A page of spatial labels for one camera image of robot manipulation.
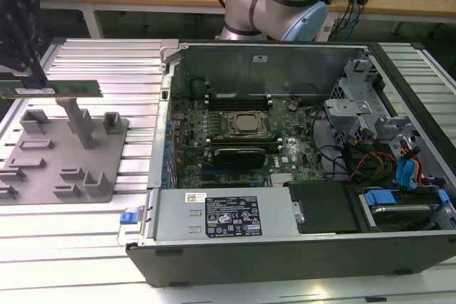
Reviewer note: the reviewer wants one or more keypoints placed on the CPU socket with CPU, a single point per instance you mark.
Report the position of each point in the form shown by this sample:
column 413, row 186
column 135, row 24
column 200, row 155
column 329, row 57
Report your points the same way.
column 249, row 123

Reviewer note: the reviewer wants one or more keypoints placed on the blue case latch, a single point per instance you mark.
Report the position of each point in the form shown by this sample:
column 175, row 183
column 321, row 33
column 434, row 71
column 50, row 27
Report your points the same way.
column 128, row 218

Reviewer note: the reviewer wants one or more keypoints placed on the black plastic shroud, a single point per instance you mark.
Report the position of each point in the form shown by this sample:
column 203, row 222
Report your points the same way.
column 324, row 208

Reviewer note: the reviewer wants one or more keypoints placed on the open black PC case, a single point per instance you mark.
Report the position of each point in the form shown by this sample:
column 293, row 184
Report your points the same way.
column 285, row 261

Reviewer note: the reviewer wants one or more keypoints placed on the grey power supply unit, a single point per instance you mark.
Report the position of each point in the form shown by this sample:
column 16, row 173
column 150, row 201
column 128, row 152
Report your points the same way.
column 178, row 215

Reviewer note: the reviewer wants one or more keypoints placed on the green RAM stick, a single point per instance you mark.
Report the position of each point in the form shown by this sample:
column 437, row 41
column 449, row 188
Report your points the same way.
column 75, row 88

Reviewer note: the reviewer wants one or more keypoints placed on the round coin battery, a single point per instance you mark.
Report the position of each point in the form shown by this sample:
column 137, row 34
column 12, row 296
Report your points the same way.
column 292, row 106

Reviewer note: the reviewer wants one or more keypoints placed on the green motherboard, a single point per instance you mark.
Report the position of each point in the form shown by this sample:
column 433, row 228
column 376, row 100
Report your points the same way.
column 299, row 147

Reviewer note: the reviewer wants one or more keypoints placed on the silver chipset heat sink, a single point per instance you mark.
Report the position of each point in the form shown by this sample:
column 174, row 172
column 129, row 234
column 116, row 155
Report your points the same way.
column 283, row 179

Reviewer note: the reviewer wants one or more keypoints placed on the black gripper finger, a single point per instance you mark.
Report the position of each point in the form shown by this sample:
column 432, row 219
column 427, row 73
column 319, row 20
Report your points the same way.
column 35, row 65

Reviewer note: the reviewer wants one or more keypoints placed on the grey metal drive cage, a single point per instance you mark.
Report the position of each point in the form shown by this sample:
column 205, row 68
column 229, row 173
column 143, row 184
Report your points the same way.
column 352, row 104

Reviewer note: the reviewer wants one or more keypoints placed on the hard disk in blue carrier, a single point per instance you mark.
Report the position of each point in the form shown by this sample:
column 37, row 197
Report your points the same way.
column 399, row 211

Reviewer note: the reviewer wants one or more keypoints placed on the black RAM slot bank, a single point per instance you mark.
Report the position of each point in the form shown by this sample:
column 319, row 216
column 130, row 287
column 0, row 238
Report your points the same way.
column 238, row 101
column 246, row 140

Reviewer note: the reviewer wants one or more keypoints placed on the grey parts rack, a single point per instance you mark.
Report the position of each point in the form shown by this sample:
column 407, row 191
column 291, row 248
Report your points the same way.
column 67, row 161

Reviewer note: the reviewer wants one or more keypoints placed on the black graphics card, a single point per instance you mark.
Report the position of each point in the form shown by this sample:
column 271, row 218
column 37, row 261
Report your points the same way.
column 240, row 156

